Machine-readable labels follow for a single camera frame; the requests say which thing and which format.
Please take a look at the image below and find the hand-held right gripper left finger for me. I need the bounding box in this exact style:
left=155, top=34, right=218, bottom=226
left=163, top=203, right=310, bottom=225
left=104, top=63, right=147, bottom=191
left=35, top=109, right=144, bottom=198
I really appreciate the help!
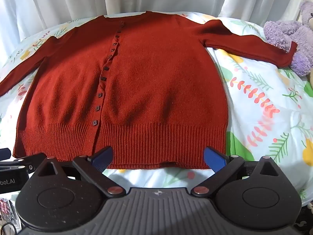
left=33, top=146, right=125, bottom=198

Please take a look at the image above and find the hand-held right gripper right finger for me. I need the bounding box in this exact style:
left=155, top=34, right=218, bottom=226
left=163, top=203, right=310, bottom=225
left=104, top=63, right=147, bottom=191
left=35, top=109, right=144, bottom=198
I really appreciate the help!
left=190, top=146, right=280, bottom=198

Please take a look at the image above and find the red knit cardigan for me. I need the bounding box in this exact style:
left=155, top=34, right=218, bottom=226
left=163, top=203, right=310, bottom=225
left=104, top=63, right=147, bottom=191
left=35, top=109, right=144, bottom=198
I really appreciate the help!
left=0, top=10, right=298, bottom=170

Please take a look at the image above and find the red white patterned item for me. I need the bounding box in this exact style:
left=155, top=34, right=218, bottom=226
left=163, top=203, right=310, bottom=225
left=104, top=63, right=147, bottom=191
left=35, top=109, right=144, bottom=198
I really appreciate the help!
left=0, top=197, right=20, bottom=229

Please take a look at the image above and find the floral bed sheet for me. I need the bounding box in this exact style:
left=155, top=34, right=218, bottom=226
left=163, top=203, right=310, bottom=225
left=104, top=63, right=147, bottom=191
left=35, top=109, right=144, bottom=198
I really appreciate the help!
left=0, top=11, right=313, bottom=207

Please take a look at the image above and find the dark patterned cloth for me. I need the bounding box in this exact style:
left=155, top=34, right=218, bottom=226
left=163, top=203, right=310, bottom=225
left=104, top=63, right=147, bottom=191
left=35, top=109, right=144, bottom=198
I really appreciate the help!
left=293, top=204, right=313, bottom=235

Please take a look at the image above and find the beige plush toy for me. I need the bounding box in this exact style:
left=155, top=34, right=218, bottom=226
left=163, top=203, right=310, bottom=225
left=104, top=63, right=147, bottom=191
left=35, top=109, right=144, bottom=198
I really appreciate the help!
left=306, top=66, right=313, bottom=89

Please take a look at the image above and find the purple teddy bear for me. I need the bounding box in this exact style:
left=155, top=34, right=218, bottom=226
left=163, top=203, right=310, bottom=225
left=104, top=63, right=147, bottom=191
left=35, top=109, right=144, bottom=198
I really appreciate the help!
left=263, top=0, right=313, bottom=77

